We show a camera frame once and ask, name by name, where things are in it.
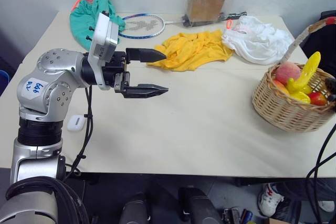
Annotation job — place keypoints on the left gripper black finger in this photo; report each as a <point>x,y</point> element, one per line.
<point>144,91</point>
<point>147,55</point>

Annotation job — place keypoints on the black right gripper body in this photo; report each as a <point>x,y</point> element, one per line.
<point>331,86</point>

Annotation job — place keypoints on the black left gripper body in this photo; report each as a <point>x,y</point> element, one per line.
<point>116,60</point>

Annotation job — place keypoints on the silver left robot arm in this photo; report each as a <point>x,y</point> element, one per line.
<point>52,77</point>

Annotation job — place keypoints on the red apple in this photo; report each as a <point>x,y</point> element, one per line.
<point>318,98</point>

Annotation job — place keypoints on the yellow banana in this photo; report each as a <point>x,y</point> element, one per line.
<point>311,66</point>

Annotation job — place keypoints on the blue white badminton racket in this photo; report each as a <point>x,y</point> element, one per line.
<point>141,25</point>

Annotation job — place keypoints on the yellow mango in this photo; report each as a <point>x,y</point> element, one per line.
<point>300,96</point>

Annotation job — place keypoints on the black chair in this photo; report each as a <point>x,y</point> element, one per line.
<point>323,43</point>

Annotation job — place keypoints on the yellow cloth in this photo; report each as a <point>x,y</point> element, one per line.
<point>191,51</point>

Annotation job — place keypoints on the pink peach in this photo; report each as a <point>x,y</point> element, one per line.
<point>287,73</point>

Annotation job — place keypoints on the orange round fruit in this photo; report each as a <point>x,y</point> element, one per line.
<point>279,86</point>

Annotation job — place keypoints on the white earbud case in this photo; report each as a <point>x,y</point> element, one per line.
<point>75,123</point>

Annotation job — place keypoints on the brown cardboard in clear bag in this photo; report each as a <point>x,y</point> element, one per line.
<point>207,1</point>

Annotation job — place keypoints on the white crumpled cloth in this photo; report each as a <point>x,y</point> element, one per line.
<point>257,43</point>

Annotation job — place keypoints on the blue object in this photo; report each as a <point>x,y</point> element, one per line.
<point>4,82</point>

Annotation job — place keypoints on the dark rounded shape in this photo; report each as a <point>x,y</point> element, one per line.
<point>135,208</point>
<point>199,205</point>

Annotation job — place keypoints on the white shoe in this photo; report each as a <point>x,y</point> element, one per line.
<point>326,206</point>

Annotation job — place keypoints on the white red sneaker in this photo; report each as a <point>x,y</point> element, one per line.
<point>270,200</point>

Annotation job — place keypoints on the dark tool clutter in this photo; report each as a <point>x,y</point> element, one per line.
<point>237,216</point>

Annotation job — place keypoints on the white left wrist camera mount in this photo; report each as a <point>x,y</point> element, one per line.
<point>102,37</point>

